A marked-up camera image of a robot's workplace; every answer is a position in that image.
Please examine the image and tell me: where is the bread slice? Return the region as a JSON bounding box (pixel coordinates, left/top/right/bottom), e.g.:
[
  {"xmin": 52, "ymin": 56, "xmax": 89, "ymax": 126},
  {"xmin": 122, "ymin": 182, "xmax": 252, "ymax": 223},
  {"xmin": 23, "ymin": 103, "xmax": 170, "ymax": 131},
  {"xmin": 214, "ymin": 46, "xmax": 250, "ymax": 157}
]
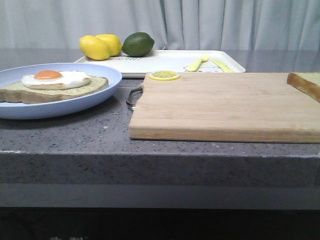
[
  {"xmin": 287, "ymin": 72, "xmax": 320, "ymax": 102},
  {"xmin": 0, "ymin": 76, "xmax": 109, "ymax": 104}
]

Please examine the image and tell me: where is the light blue plate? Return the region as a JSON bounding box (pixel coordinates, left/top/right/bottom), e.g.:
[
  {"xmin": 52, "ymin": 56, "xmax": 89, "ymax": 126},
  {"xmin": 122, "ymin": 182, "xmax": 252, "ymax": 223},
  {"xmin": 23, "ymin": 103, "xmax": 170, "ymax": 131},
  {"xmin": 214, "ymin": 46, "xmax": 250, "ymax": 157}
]
[{"xmin": 0, "ymin": 62, "xmax": 123, "ymax": 120}]

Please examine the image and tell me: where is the white bear tray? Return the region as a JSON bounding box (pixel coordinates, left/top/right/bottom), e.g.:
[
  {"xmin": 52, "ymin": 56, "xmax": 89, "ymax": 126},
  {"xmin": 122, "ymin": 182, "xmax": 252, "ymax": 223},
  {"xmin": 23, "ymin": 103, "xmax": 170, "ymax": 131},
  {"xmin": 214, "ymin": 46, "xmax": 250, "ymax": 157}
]
[{"xmin": 76, "ymin": 50, "xmax": 246, "ymax": 78}]

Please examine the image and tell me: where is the lemon slice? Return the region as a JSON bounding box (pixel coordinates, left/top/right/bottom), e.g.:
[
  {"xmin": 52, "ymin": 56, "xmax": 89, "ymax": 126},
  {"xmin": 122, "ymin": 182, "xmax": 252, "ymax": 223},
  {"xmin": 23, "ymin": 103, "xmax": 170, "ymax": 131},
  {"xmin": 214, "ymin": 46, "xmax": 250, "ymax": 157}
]
[{"xmin": 148, "ymin": 70, "xmax": 180, "ymax": 81}]

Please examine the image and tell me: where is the yellow plastic fork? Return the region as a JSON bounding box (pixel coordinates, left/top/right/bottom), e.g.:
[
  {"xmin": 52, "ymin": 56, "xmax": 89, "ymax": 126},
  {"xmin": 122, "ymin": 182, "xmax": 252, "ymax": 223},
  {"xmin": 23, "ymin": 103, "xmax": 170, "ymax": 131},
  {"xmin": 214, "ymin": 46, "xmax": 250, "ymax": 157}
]
[{"xmin": 186, "ymin": 54, "xmax": 209, "ymax": 72}]

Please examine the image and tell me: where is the wooden cutting board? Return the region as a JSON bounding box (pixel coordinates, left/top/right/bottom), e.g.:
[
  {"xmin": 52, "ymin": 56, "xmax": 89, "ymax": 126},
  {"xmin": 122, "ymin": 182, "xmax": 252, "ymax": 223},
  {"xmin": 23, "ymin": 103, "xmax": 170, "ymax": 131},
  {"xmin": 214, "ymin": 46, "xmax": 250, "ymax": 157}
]
[{"xmin": 129, "ymin": 73, "xmax": 320, "ymax": 143}]

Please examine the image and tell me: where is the green lime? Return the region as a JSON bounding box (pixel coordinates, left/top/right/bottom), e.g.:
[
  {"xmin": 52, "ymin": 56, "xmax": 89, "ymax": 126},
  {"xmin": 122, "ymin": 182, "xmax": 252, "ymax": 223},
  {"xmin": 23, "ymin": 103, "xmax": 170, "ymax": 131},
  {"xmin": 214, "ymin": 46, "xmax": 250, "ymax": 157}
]
[{"xmin": 122, "ymin": 32, "xmax": 155, "ymax": 57}]

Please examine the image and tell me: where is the yellow plastic knife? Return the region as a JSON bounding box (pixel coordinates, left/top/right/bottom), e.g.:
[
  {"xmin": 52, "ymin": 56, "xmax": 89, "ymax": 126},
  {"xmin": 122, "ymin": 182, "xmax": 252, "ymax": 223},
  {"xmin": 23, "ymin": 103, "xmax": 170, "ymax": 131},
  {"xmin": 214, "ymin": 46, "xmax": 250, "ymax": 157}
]
[{"xmin": 211, "ymin": 59, "xmax": 235, "ymax": 73}]

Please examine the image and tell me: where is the yellow lemon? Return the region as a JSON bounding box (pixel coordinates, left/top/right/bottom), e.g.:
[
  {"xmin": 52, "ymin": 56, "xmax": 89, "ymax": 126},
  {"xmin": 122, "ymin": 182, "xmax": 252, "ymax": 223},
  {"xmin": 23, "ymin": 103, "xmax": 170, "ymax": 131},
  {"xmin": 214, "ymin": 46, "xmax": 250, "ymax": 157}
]
[
  {"xmin": 95, "ymin": 33, "xmax": 123, "ymax": 57},
  {"xmin": 79, "ymin": 35, "xmax": 111, "ymax": 61}
]

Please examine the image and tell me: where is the fried egg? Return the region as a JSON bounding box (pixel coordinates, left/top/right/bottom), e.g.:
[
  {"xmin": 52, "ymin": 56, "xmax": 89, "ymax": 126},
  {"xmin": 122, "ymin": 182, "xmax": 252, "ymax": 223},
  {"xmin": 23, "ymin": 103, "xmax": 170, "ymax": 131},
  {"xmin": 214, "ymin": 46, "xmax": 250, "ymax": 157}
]
[{"xmin": 21, "ymin": 70, "xmax": 91, "ymax": 90}]

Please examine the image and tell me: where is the grey curtain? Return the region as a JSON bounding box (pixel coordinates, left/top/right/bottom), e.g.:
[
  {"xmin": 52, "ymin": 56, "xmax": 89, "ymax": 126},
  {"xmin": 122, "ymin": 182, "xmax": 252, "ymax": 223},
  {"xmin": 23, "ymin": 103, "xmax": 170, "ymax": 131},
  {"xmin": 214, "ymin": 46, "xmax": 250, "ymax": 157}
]
[{"xmin": 0, "ymin": 0, "xmax": 320, "ymax": 51}]

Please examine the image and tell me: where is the metal board handle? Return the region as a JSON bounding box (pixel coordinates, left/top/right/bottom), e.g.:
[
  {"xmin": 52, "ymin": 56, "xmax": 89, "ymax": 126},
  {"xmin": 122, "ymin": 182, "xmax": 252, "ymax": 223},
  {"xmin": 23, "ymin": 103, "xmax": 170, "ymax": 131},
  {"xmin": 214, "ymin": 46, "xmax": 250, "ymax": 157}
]
[{"xmin": 126, "ymin": 83, "xmax": 143, "ymax": 111}]

